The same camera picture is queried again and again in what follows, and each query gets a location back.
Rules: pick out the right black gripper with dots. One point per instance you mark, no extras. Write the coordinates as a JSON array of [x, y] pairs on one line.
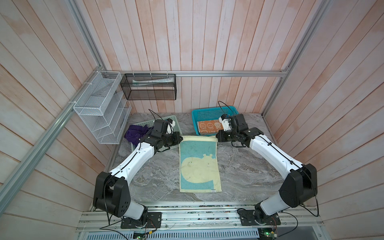
[[220, 137]]

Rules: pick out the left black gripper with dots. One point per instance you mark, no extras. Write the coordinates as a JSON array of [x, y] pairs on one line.
[[176, 135]]

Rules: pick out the light green plastic basket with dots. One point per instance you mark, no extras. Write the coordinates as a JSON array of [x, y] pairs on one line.
[[150, 124]]

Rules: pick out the orange bunny print towel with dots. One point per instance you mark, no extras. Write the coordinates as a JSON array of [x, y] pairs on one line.
[[209, 127]]

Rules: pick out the teal plastic basket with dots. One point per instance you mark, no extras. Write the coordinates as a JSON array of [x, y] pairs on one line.
[[209, 114]]

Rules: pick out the yellow teal hippo towel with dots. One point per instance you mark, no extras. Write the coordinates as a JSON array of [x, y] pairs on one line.
[[199, 169]]

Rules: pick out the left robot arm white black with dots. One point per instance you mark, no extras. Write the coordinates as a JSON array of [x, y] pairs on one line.
[[112, 193]]

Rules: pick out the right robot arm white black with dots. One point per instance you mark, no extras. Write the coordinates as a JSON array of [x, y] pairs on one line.
[[300, 180]]

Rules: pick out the purple towel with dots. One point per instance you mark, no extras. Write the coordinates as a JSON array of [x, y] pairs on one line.
[[134, 133]]

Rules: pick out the green circuit board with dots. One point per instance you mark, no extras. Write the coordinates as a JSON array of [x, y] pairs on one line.
[[266, 235]]

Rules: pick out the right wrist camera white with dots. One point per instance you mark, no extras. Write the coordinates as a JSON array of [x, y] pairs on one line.
[[226, 123]]

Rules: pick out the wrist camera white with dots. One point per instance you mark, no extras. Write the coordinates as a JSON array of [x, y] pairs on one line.
[[226, 123], [170, 127]]

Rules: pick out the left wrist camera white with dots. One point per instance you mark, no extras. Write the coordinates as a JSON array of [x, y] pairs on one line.
[[170, 127]]

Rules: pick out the aluminium frame bar back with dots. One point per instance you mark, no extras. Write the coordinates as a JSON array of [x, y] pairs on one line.
[[229, 73]]

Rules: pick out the aluminium frame bar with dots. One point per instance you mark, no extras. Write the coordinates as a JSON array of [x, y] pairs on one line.
[[24, 169], [229, 73]]

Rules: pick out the black mesh wall basket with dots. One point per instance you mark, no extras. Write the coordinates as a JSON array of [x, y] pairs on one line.
[[138, 87]]

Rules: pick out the white wire mesh shelf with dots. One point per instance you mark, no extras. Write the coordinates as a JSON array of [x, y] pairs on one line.
[[103, 108]]

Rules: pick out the aluminium mounting rail front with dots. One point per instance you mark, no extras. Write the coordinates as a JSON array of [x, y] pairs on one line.
[[221, 215]]

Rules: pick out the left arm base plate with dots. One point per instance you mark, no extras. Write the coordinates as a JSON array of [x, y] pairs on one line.
[[147, 220]]

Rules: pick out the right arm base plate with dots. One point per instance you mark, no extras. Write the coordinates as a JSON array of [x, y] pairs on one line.
[[257, 218]]

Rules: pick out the white vented cable duct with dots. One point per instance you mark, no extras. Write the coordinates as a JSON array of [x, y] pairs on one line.
[[218, 234]]

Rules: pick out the aluminium frame post right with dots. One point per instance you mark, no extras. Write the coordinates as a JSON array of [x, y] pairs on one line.
[[311, 29]]

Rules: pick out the aluminium frame bar left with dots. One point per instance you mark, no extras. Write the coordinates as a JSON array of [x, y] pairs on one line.
[[24, 169]]

